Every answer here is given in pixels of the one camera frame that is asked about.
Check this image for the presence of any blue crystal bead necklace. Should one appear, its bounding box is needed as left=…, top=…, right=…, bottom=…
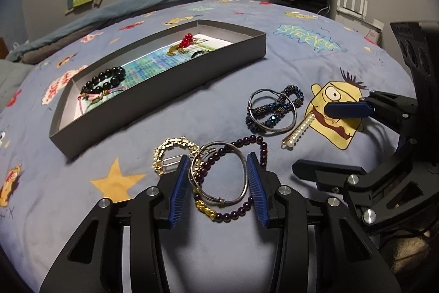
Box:
left=245, top=84, right=305, bottom=135

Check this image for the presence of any grey shallow cardboard tray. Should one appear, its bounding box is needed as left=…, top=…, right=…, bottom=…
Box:
left=49, top=20, right=266, bottom=159

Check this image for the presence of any dark garnet bead bracelet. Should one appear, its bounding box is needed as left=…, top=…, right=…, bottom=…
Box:
left=191, top=135, right=269, bottom=224

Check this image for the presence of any white wifi router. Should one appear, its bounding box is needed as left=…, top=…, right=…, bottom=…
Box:
left=336, top=0, right=368, bottom=20

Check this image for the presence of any teal folded blanket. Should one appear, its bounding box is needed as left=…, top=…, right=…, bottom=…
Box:
left=4, top=0, right=229, bottom=66

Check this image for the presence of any black bead bracelet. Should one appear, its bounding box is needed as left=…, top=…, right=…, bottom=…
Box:
left=80, top=65, right=127, bottom=95

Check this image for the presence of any grey pillow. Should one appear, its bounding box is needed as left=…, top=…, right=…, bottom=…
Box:
left=0, top=60, right=33, bottom=111

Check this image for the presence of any red bead gold brooch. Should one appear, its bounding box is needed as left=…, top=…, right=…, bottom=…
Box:
left=167, top=33, right=206, bottom=56

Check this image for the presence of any pink string bracelet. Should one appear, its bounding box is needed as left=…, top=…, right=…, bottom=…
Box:
left=76, top=86, right=125, bottom=115

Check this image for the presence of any gold chain hair clip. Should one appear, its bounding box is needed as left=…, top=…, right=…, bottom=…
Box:
left=152, top=137, right=200, bottom=176

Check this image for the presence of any white box under router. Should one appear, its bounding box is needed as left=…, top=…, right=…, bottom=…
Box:
left=335, top=13, right=384, bottom=46

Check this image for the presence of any large silver bangle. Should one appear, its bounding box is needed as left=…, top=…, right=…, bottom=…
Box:
left=246, top=88, right=298, bottom=134

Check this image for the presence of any blue Sesame Street bedsheet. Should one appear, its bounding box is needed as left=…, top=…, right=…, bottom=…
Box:
left=0, top=0, right=418, bottom=293

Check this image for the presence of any silver bangle with clasp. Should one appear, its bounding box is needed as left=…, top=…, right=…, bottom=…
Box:
left=188, top=141, right=249, bottom=207

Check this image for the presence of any printed paper tray liner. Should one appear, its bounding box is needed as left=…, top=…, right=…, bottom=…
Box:
left=74, top=34, right=231, bottom=119

